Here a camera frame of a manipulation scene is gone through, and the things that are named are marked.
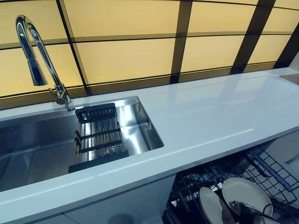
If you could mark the cream ceramic plate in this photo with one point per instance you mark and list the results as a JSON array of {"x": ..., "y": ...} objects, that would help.
[
  {"x": 245, "y": 189},
  {"x": 208, "y": 203}
]

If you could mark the black tined dishwasher plate rack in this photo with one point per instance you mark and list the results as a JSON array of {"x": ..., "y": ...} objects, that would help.
[{"x": 187, "y": 186}]

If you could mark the black dish drying rack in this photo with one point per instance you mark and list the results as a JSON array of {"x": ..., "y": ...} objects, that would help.
[{"x": 100, "y": 137}]

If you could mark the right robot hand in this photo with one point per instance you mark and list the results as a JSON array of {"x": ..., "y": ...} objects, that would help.
[{"x": 247, "y": 210}]

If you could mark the chrome pull-down kitchen faucet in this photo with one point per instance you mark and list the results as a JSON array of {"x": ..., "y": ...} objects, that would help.
[{"x": 35, "y": 65}]

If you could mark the white cabinet side panel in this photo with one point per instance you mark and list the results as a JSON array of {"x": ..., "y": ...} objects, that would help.
[{"x": 285, "y": 147}]

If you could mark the stainless steel kitchen sink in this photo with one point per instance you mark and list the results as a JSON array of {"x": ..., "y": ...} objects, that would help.
[{"x": 35, "y": 149}]

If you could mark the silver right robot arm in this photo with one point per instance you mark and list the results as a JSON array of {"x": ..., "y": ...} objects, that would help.
[{"x": 264, "y": 220}]

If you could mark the built-in dishwasher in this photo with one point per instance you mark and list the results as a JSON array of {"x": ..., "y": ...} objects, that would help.
[{"x": 171, "y": 210}]

